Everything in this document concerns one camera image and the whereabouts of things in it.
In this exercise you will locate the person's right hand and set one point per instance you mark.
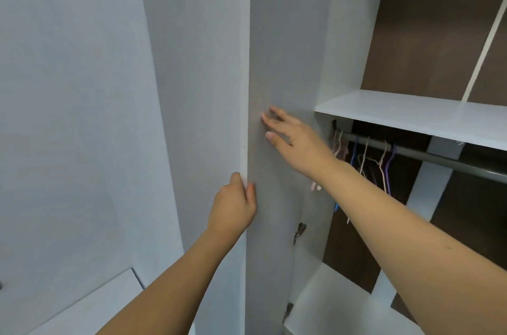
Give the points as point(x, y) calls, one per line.
point(305, 148)

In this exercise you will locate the person's left hand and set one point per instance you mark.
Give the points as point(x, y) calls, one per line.
point(231, 212)

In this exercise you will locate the purple wire hanger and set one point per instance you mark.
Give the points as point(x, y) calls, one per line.
point(386, 172)

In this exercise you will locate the white wardrobe door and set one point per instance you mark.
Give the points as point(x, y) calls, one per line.
point(273, 69)

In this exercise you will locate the white wardrobe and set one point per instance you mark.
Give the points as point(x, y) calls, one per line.
point(348, 29)

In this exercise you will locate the person's right forearm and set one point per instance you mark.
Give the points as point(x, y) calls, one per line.
point(412, 251)

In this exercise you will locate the person's left forearm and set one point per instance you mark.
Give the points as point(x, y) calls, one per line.
point(166, 299)

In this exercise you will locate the white wardrobe shelf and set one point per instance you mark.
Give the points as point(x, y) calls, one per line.
point(412, 113)

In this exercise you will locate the metal door hinge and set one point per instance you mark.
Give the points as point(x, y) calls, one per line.
point(299, 232)
point(287, 311)

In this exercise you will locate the metal hanging rod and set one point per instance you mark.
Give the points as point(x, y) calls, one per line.
point(443, 160)

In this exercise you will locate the brass rod bracket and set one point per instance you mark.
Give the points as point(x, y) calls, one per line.
point(333, 129)

